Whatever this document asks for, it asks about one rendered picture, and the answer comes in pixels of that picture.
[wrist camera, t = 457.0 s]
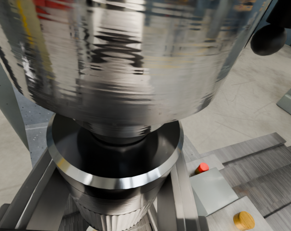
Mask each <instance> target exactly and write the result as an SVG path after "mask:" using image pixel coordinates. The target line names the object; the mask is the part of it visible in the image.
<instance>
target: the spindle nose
mask: <svg viewBox="0 0 291 231"><path fill-rule="evenodd" d="M272 1H273V0H0V63H1V65H2V67H3V69H4V71H5V73H6V75H7V76H8V78H9V80H10V82H11V83H12V85H13V86H14V87H15V88H16V89H17V90H18V91H19V92H20V93H21V94H22V95H23V96H25V97H26V98H27V99H29V100H31V101H32V102H34V103H35V104H37V105H39V106H41V107H43V108H45V109H47V110H50V111H52V112H54V113H57V114H60V115H62V116H66V117H69V118H73V119H76V120H80V121H85V122H91V123H96V124H102V125H111V126H129V127H131V126H150V125H158V124H164V123H169V122H173V121H178V120H181V119H184V118H186V117H189V116H191V115H194V114H196V113H198V112H199V111H201V110H203V109H204V108H206V107H207V106H208V105H209V104H211V102H212V101H213V100H214V99H215V97H216V96H217V94H218V93H219V91H220V89H221V87H222V86H223V84H224V82H225V80H226V79H227V77H228V75H229V74H230V72H231V70H232V69H233V67H234V65H235V64H236V62H237V60H238V59H239V57H240V55H241V54H242V52H243V50H244V48H245V47H246V45H247V43H248V42H249V40H250V38H251V36H252V35H253V33H254V32H255V30H256V28H257V26H258V25H259V23H260V21H261V19H262V18H263V16H264V14H265V13H266V11H267V9H268V8H269V6H270V4H271V3H272Z"/></svg>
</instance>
